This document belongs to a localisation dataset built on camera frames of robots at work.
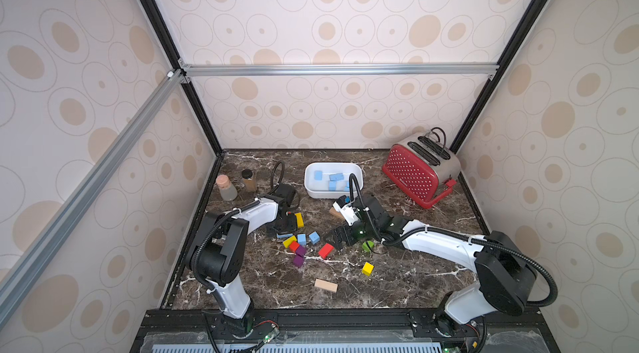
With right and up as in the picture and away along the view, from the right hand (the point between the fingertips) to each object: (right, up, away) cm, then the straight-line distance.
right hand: (341, 230), depth 84 cm
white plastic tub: (-8, +12, +20) cm, 24 cm away
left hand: (-17, -2, +10) cm, 20 cm away
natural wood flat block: (-5, -17, -3) cm, 18 cm away
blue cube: (-2, +14, +22) cm, 26 cm away
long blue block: (-20, -3, +6) cm, 21 cm away
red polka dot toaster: (+31, +22, +8) cm, 38 cm away
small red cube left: (-17, -7, +5) cm, 19 cm away
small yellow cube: (+9, -13, -1) cm, 16 cm away
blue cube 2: (-9, +18, +26) cm, 33 cm away
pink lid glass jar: (-44, +12, +14) cm, 48 cm away
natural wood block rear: (-3, +7, -6) cm, 10 cm away
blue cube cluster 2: (-14, -5, +5) cm, 15 cm away
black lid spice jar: (-36, +16, +16) cm, 43 cm away
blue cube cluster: (-9, -4, +6) cm, 12 cm away
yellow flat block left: (-15, +1, +12) cm, 19 cm away
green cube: (+10, -8, +6) cm, 14 cm away
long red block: (-5, -8, +4) cm, 11 cm away
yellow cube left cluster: (-19, -6, +6) cm, 21 cm away
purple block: (-15, -10, +2) cm, 18 cm away
